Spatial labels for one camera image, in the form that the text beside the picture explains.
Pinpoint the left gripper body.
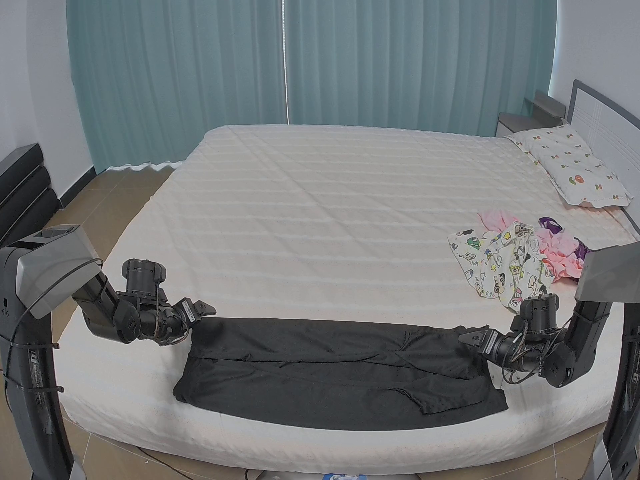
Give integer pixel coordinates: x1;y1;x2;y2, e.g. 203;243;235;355
162;304;201;344

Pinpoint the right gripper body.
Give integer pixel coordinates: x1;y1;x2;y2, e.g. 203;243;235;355
487;335;526;368

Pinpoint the black T-shirt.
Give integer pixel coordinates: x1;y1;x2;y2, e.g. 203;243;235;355
172;317;510;430

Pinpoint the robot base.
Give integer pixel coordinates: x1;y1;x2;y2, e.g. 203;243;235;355
260;470;421;480

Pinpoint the bed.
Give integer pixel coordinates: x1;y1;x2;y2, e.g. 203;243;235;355
52;79;640;461

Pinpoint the white printed pyjama garment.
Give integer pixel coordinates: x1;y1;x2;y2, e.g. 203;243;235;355
447;220;556;315

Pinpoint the pink garment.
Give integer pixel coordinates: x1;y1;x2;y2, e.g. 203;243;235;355
477;209;586;284

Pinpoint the purple garment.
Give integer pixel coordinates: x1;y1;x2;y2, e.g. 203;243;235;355
537;216;593;264

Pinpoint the white printed pillow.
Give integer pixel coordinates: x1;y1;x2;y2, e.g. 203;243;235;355
505;123;633;210

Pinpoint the black chest of drawers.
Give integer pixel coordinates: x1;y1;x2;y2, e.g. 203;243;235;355
0;143;60;246

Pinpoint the grey bedside table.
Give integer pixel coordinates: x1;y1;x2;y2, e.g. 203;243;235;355
497;89;568;136

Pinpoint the blue-green curtain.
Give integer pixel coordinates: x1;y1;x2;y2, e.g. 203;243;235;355
67;0;291;173
282;0;558;136

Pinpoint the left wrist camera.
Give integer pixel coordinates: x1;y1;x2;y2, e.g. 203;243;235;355
178;296;202;327

